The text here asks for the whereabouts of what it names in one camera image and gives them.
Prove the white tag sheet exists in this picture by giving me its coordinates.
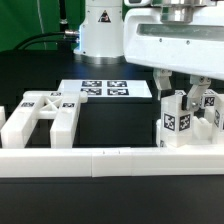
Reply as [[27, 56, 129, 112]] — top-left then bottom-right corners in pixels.
[[58, 79, 152, 99]]

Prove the white obstacle fence bar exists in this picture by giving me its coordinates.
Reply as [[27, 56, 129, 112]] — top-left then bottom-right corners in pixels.
[[0, 146, 224, 178]]

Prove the small white tagged block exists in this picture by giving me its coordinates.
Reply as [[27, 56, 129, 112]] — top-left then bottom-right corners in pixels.
[[160, 95, 193, 147]]

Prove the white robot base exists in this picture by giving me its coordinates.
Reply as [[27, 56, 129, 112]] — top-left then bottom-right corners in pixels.
[[74, 0, 124, 65]]

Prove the white chair seat part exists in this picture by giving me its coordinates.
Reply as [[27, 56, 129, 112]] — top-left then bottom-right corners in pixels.
[[156, 116, 224, 147]]

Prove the black base cable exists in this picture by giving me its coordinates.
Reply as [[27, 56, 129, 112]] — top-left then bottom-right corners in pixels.
[[13, 29, 81, 51]]

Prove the white chair back frame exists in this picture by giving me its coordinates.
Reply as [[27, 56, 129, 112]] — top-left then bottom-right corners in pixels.
[[1, 91, 88, 149]]

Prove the white side block left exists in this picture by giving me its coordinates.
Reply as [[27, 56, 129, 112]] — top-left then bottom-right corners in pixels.
[[0, 106, 6, 130]]

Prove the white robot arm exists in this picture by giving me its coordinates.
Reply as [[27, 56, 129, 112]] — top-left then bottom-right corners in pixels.
[[123, 0, 224, 111]]

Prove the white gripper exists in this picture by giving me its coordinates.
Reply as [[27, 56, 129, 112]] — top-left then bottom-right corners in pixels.
[[123, 6, 224, 111]]

